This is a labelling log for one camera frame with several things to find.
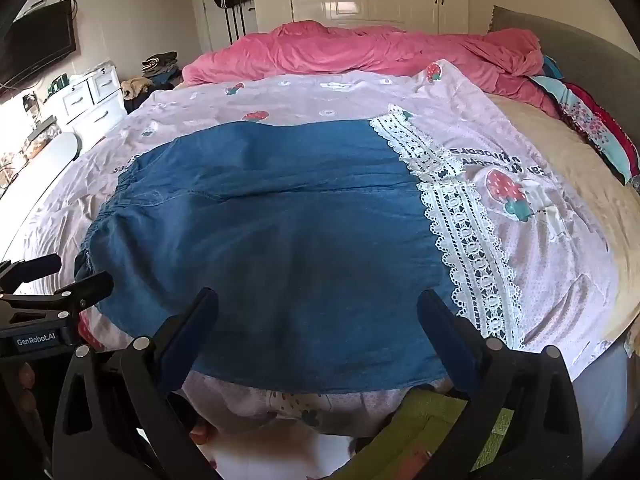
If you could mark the pink strawberry printed blanket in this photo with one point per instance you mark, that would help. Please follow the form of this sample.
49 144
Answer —
320 95

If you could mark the white drawer cabinet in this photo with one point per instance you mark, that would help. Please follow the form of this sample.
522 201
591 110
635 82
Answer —
90 105

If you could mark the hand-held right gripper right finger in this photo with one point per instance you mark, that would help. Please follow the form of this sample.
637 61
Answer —
445 335

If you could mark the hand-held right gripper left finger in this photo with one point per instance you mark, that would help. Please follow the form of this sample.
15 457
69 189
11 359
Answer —
187 330

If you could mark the pile of dark clothes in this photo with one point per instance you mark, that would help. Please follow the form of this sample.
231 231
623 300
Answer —
160 64

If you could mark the grey padded headboard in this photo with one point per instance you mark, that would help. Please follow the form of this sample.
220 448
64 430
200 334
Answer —
590 55

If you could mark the white door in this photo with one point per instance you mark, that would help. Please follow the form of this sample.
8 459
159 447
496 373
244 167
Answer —
217 25

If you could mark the colourful floral pillow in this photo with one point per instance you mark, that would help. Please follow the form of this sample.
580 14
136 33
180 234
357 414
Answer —
595 120

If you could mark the black flat television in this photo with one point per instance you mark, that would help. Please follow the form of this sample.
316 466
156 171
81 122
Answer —
37 40

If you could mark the person's left hand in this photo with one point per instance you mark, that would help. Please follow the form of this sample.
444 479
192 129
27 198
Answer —
27 377

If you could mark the white rounded chair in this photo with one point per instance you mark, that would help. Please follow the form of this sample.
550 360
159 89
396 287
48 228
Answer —
45 160

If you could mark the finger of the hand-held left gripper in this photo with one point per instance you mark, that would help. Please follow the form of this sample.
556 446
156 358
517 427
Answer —
42 265
90 287

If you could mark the beige bed sheet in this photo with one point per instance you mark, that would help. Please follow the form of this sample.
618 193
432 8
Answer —
565 160

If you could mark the yellow-green cloth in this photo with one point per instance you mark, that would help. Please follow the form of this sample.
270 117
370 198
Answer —
415 420

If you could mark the beige crumpled cloth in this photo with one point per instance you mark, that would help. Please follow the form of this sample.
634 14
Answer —
136 87

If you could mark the blue denim pants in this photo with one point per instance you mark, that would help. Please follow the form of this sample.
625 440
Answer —
280 240

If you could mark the pink duvet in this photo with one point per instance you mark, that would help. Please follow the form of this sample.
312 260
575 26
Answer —
325 50

